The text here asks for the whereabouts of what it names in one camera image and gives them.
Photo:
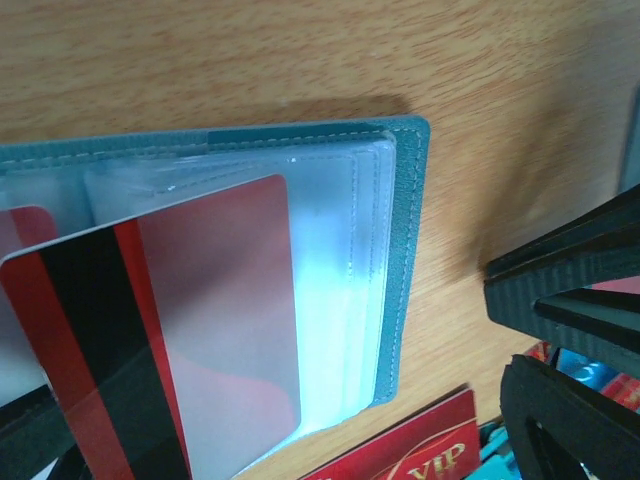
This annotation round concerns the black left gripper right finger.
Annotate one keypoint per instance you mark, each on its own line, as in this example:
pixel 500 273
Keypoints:
pixel 561 429

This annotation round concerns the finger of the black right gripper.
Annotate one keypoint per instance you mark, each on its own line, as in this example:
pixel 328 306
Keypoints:
pixel 547 288

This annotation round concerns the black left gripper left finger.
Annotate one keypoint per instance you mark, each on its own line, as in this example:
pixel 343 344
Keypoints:
pixel 35 439

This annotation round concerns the red card striped back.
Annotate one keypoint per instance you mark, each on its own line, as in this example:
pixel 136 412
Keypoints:
pixel 169 340

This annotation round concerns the teal leather card holder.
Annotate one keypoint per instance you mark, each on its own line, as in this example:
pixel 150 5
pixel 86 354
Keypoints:
pixel 355 191

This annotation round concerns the red VIP card in pile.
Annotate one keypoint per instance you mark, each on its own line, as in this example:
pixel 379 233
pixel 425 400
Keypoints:
pixel 440 441

